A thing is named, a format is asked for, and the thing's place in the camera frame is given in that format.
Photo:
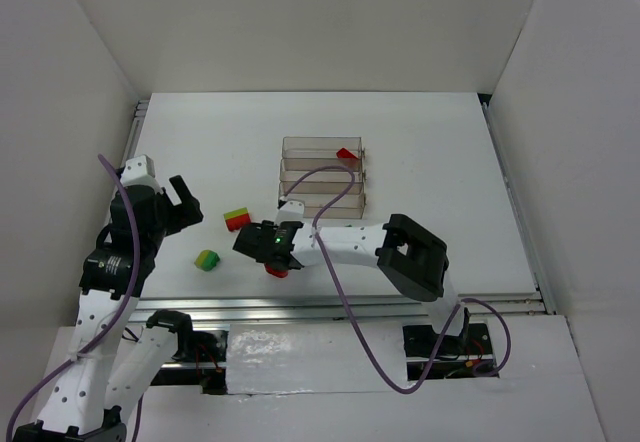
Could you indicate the lime and red lego block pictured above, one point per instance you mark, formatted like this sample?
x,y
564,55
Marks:
x,y
237,219

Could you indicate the red lego brick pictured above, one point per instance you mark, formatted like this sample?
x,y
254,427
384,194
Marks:
x,y
345,154

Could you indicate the white foam board cover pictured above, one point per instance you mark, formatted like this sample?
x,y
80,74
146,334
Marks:
x,y
283,359

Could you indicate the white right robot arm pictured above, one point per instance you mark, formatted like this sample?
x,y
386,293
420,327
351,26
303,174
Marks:
x,y
414,260

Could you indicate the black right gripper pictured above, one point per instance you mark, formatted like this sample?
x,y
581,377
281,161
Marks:
x,y
250,240

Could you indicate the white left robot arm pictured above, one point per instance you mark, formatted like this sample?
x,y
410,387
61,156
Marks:
x,y
92,397

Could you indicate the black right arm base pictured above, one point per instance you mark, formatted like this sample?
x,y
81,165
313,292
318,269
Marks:
x,y
419,341

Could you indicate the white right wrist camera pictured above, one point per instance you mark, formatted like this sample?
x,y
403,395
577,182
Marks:
x,y
290,211

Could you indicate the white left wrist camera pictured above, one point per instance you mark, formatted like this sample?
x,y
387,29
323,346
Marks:
x,y
139,170

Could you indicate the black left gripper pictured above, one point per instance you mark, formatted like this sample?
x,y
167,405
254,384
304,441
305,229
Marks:
x,y
175,210

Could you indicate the red and green lego piece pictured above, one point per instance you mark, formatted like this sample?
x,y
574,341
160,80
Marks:
x,y
276,272

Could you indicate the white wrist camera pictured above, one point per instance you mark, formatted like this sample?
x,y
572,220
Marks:
x,y
139,170
290,211

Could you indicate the lime and green rounded lego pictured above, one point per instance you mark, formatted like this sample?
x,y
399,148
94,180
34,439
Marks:
x,y
207,260

